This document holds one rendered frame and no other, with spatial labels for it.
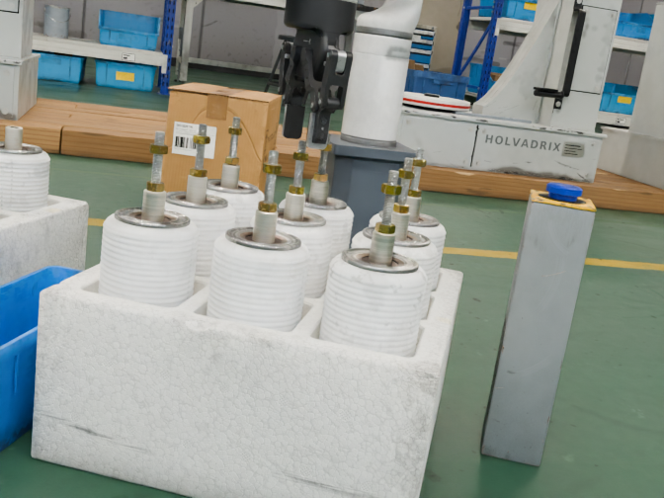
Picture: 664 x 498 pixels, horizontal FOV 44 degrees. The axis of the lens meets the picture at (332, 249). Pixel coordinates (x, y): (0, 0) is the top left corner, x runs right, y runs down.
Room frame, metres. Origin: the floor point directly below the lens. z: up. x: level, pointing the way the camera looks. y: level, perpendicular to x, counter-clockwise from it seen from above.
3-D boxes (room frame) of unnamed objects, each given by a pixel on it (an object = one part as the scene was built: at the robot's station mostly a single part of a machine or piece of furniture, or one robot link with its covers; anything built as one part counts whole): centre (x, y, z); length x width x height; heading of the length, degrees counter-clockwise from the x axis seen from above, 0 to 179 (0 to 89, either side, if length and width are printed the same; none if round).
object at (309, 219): (0.91, 0.05, 0.25); 0.08 x 0.08 x 0.01
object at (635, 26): (6.37, -1.89, 0.90); 0.50 x 0.38 x 0.21; 14
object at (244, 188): (1.04, 0.14, 0.25); 0.08 x 0.08 x 0.01
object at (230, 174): (1.04, 0.14, 0.26); 0.02 x 0.02 x 0.03
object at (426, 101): (3.19, -0.29, 0.29); 0.30 x 0.30 x 0.06
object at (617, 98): (6.35, -1.90, 0.36); 0.50 x 0.38 x 0.21; 14
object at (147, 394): (0.90, 0.05, 0.09); 0.39 x 0.39 x 0.18; 80
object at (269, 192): (0.79, 0.07, 0.30); 0.01 x 0.01 x 0.08
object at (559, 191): (0.93, -0.25, 0.32); 0.04 x 0.04 x 0.02
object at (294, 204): (0.91, 0.05, 0.26); 0.02 x 0.02 x 0.03
